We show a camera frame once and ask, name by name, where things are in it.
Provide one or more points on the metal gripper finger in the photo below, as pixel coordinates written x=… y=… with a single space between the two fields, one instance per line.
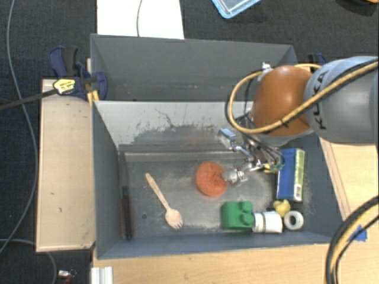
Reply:
x=237 y=175
x=234 y=143

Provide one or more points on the orange round scouring pad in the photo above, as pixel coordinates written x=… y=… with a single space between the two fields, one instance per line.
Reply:
x=208 y=179

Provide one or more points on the blue and green box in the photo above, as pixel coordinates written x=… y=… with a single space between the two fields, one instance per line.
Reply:
x=285 y=179

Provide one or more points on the green toy building block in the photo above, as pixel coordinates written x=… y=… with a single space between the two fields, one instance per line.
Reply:
x=235 y=217

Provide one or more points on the yellow toy duck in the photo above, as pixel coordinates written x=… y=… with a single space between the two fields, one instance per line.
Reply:
x=281 y=207

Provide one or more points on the small white bottle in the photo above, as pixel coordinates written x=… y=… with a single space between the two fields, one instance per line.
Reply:
x=269 y=222

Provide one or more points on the white tape roll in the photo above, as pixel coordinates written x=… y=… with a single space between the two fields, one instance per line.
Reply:
x=288 y=220

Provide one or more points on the wooden spork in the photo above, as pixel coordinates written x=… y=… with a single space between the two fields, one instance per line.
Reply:
x=173 y=216

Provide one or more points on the grey metal bin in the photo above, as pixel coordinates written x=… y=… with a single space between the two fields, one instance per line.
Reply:
x=177 y=69

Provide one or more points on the pale wood board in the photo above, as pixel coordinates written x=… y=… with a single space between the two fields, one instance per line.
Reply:
x=65 y=164

